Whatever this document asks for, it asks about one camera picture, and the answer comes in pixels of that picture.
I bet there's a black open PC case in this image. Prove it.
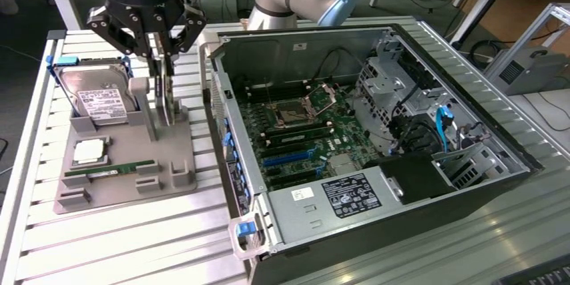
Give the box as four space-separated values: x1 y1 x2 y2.
196 23 544 285

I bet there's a metal socket cover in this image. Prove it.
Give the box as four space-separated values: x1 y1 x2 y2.
301 83 340 121

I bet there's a grey metal control box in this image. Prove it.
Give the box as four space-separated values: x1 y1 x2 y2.
483 45 570 97

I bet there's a black wire bundle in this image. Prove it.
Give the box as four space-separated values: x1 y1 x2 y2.
385 84 444 158

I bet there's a grey power supply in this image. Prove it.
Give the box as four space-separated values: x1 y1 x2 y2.
265 164 406 255

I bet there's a blue expansion slot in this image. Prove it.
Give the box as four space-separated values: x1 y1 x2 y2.
261 151 313 167

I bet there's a perforated metal disk bay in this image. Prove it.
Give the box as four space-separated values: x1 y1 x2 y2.
354 33 451 142

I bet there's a black plastic cover box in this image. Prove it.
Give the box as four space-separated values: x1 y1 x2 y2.
362 151 459 206

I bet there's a green motherboard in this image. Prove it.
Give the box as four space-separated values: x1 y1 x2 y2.
234 79 388 191

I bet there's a green RAM stick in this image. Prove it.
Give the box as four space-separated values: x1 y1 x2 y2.
63 160 161 179

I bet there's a green graphics card black fan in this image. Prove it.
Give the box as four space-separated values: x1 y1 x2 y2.
148 31 178 128

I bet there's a CPU socket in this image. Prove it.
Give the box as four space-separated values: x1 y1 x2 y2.
265 97 313 129

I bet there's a blue flat wire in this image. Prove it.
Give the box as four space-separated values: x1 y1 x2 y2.
437 104 455 154

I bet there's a black expansion slot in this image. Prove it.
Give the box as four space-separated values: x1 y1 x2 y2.
268 168 317 182
270 174 321 188
258 143 308 159

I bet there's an aluminium profile frame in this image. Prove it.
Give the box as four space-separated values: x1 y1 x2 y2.
507 2 570 62

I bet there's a grey parts rack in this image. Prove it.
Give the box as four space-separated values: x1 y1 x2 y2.
51 76 198 216

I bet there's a silver finned heatsink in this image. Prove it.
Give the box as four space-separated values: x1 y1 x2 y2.
328 156 362 176

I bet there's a silver CPU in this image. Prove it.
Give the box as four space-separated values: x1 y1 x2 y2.
71 137 110 167

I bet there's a silver metal disk bay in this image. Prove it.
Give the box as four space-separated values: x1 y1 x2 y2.
432 140 531 193

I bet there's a black labelled RAM stick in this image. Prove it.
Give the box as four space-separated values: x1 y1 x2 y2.
265 123 336 148

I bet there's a black keyboard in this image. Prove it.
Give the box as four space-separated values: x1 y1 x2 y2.
497 264 570 285

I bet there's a silver hard disk blue carrier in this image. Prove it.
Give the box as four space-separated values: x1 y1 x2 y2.
45 53 140 128

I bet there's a black looped wire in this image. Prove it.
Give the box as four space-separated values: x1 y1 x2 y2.
317 47 370 79

